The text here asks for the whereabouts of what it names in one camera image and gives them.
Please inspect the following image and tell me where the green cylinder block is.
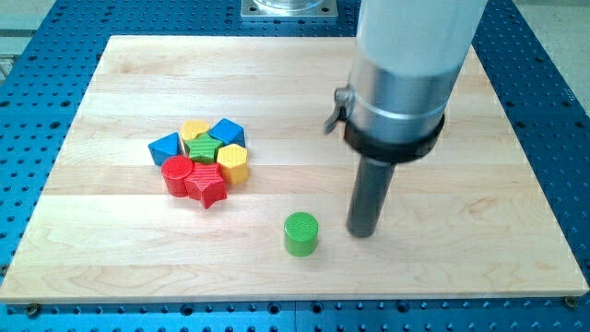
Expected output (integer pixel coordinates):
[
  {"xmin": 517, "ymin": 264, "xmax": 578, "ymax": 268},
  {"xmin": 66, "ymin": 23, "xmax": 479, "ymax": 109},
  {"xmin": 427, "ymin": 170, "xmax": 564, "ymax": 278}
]
[{"xmin": 283, "ymin": 212, "xmax": 319, "ymax": 257}]

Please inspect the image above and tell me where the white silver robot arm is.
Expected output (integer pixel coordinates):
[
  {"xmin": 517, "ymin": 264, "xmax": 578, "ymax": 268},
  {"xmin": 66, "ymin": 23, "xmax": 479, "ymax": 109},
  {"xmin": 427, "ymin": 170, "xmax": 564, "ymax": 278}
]
[{"xmin": 324, "ymin": 0, "xmax": 487, "ymax": 163}]

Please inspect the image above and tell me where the yellow hexagon block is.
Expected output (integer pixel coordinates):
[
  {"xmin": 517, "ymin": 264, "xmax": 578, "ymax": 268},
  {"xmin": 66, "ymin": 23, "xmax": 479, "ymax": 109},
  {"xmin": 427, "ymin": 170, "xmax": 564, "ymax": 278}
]
[{"xmin": 217, "ymin": 144, "xmax": 249, "ymax": 184}]

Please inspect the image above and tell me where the blue cube block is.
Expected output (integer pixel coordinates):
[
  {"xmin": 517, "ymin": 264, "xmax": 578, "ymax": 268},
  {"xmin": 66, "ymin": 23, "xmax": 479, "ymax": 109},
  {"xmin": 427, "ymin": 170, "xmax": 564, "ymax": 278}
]
[{"xmin": 208, "ymin": 118, "xmax": 246, "ymax": 148}]

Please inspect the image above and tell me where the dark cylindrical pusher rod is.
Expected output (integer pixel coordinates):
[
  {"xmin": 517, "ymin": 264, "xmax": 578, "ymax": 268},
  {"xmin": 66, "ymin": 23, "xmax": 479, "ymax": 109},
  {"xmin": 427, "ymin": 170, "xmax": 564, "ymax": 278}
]
[{"xmin": 347, "ymin": 157, "xmax": 395, "ymax": 238}]

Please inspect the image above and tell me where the red star block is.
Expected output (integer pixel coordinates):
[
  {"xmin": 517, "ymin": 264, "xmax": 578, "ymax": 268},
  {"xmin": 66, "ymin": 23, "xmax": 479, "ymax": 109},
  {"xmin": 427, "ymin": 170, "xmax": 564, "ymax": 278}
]
[{"xmin": 184, "ymin": 162, "xmax": 228, "ymax": 208}]

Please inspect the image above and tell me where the green star block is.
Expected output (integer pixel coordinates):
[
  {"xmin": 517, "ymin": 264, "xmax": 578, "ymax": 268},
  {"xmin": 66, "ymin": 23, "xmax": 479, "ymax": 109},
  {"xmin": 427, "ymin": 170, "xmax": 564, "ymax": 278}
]
[{"xmin": 185, "ymin": 133, "xmax": 223, "ymax": 164}]

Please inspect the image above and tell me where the wooden board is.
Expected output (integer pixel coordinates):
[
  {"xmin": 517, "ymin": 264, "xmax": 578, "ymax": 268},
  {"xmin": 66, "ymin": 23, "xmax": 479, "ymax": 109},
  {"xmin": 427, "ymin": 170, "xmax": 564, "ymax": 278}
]
[{"xmin": 1, "ymin": 36, "xmax": 588, "ymax": 303}]

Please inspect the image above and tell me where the yellow heart block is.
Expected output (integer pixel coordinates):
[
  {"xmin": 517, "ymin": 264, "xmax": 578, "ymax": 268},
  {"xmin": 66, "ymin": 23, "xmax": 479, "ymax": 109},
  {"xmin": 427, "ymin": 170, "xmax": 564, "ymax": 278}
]
[{"xmin": 179, "ymin": 120, "xmax": 210, "ymax": 155}]

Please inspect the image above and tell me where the red cylinder block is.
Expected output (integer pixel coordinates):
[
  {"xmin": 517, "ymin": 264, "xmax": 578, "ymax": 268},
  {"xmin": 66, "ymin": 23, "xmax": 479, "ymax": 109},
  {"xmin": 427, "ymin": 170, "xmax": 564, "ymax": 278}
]
[{"xmin": 160, "ymin": 155, "xmax": 194, "ymax": 197}]

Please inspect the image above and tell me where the blue triangle block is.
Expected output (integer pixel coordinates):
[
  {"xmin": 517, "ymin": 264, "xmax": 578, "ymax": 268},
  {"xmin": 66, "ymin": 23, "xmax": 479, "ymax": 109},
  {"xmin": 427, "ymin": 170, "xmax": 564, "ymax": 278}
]
[{"xmin": 147, "ymin": 133, "xmax": 181, "ymax": 166}]

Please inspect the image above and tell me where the left board corner screw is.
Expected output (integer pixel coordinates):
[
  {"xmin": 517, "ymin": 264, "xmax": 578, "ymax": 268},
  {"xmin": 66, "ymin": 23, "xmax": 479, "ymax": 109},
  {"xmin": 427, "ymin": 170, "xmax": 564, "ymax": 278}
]
[{"xmin": 23, "ymin": 303, "xmax": 41, "ymax": 317}]

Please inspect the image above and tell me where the board corner screw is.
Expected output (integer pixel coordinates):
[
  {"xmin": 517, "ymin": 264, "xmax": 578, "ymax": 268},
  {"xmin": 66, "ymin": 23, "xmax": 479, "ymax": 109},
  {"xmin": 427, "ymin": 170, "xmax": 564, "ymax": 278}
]
[
  {"xmin": 562, "ymin": 296, "xmax": 578, "ymax": 310},
  {"xmin": 23, "ymin": 303, "xmax": 41, "ymax": 317}
]

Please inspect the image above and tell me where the right board corner screw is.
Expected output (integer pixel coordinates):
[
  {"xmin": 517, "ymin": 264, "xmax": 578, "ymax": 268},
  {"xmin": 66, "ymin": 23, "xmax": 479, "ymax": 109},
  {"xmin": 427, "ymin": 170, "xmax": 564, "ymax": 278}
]
[{"xmin": 562, "ymin": 296, "xmax": 578, "ymax": 310}]

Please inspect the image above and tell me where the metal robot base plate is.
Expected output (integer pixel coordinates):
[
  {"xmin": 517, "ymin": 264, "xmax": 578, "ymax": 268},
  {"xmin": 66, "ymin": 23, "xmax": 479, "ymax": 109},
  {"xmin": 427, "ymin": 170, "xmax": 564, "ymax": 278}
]
[{"xmin": 241, "ymin": 0, "xmax": 338, "ymax": 18}]

